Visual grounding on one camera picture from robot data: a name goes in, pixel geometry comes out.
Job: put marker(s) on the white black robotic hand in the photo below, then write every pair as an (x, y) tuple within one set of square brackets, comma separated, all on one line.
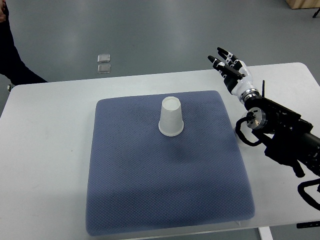
[(235, 73)]

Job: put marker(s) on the white paper cup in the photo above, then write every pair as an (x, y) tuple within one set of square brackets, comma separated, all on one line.
[(239, 133), (171, 121)]

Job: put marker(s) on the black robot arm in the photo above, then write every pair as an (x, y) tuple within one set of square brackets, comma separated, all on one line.
[(287, 137)]

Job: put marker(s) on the white paper cup on mat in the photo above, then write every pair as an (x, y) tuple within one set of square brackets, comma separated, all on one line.
[(171, 121)]

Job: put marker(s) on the wooden box corner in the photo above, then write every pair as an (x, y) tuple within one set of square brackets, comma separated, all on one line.
[(303, 4)]

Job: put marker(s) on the black tripod foot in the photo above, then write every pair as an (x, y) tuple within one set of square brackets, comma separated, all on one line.
[(316, 13)]

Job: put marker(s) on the lower clear floor plate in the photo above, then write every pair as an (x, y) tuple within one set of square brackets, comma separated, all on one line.
[(104, 68)]

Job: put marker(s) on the clear floor plate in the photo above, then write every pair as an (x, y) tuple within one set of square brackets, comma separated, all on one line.
[(104, 68), (104, 58)]

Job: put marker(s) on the upper clear floor plate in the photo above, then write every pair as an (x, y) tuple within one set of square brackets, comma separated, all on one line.
[(104, 58)]

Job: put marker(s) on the blue textured cushion mat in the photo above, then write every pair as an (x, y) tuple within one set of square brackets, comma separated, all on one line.
[(140, 179)]

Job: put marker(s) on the white table leg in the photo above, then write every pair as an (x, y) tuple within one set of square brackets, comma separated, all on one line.
[(265, 233)]

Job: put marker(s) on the black table control panel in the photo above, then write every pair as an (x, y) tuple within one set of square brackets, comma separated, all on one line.
[(311, 224)]

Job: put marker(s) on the person in dark trousers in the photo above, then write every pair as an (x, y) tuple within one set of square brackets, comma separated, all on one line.
[(11, 65)]

